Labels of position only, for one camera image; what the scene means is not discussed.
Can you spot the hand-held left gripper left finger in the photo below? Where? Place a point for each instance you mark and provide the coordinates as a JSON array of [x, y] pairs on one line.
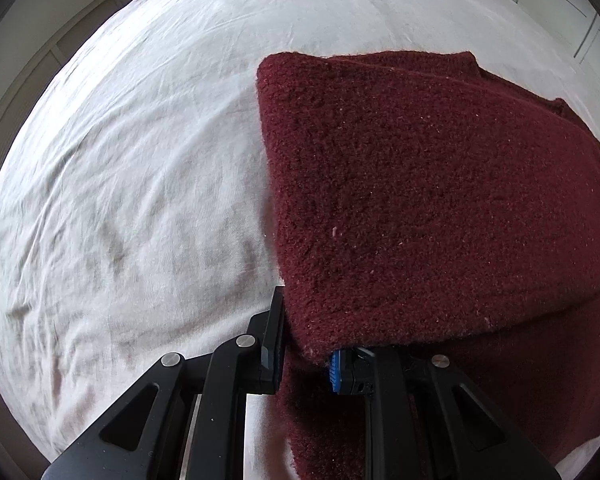
[[279, 360]]

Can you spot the dark red knitted sweater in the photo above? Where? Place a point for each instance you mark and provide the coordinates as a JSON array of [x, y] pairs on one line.
[[430, 195]]

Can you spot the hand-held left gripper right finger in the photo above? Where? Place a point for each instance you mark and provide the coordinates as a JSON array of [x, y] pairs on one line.
[[336, 373]]

